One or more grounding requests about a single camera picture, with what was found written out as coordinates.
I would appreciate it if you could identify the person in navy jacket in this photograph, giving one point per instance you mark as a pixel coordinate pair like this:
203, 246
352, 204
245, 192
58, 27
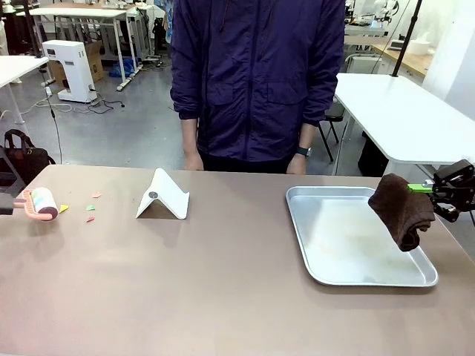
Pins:
256, 74

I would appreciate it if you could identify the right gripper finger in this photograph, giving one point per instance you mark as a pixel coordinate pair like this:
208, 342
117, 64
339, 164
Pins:
447, 211
451, 174

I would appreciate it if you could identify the person's right forearm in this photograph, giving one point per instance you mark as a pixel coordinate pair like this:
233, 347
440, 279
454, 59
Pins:
190, 135

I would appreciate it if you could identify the large white table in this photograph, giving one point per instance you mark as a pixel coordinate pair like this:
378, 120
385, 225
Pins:
401, 115

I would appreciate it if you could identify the thick black pole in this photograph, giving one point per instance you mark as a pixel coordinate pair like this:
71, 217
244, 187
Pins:
32, 29

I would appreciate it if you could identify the dark brown towel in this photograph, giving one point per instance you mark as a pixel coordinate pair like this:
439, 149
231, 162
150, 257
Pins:
404, 211

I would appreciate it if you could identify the black wrist watch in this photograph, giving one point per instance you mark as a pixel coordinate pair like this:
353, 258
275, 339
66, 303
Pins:
303, 151

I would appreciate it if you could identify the white floor machine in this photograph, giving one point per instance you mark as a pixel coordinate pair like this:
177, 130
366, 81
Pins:
72, 70

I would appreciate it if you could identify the white table with frame legs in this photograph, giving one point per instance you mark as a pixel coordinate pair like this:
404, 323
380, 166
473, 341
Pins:
81, 13

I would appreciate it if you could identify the black handbag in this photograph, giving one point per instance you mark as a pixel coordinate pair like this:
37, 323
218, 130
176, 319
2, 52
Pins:
29, 159

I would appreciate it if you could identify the black trousers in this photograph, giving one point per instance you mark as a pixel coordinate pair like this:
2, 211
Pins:
245, 165

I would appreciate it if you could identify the white table with rounded edge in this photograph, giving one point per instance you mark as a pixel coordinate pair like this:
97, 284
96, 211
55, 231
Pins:
18, 68

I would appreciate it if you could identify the yellow paper scrap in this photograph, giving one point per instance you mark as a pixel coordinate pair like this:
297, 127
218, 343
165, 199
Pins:
63, 208

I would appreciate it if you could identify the black bin under table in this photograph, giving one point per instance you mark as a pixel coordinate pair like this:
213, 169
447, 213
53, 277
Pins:
373, 155

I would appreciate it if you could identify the person's left hand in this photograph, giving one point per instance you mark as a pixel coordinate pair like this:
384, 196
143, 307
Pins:
297, 166

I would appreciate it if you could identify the wooden workbench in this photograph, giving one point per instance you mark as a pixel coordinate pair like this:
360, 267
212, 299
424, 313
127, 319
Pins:
404, 59

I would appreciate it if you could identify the person's right hand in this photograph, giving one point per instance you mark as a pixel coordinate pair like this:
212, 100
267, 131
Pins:
193, 161

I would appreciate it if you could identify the person's left forearm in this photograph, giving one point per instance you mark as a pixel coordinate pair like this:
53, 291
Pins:
307, 136

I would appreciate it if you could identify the pink lint roller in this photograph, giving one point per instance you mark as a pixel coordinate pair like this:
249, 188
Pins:
42, 204

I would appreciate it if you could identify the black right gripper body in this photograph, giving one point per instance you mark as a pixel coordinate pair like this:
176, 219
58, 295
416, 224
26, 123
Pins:
468, 196

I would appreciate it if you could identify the blue plastic bag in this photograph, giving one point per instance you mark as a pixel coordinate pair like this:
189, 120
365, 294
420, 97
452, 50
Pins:
122, 67

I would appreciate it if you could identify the thin black pole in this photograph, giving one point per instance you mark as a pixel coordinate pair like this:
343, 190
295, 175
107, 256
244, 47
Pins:
406, 37

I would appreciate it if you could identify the brown cardboard box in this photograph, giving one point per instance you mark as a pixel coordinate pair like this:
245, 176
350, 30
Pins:
95, 61

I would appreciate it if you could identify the silver metal tray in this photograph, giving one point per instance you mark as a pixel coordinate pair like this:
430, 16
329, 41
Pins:
341, 241

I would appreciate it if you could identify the black folding chair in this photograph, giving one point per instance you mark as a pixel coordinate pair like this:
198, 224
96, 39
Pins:
334, 115

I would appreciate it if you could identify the white folded stand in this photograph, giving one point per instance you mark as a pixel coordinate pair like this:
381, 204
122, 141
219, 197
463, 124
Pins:
163, 200

